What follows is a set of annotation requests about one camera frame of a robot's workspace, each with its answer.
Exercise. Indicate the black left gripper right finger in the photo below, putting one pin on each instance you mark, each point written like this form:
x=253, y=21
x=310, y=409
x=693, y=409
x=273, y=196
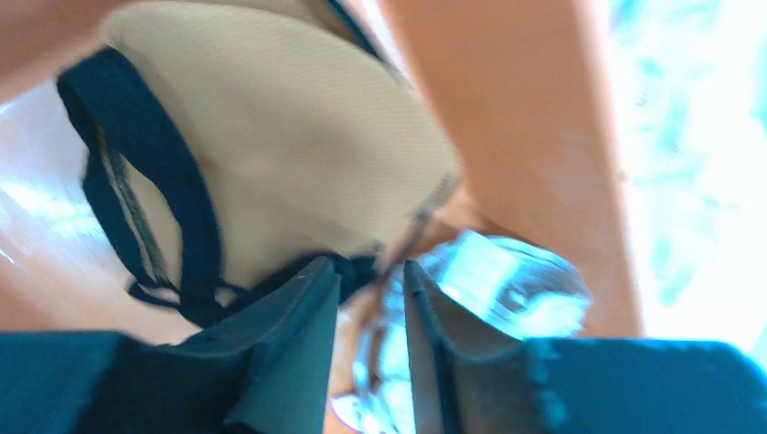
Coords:
x=639, y=385

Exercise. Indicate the beige crumpled garment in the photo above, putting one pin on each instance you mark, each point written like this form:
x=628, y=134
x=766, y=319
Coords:
x=479, y=299

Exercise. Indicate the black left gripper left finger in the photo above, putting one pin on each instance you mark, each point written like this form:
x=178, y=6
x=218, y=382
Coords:
x=262, y=370

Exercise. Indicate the orange plastic tub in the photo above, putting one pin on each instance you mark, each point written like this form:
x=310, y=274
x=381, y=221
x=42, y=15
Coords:
x=166, y=164

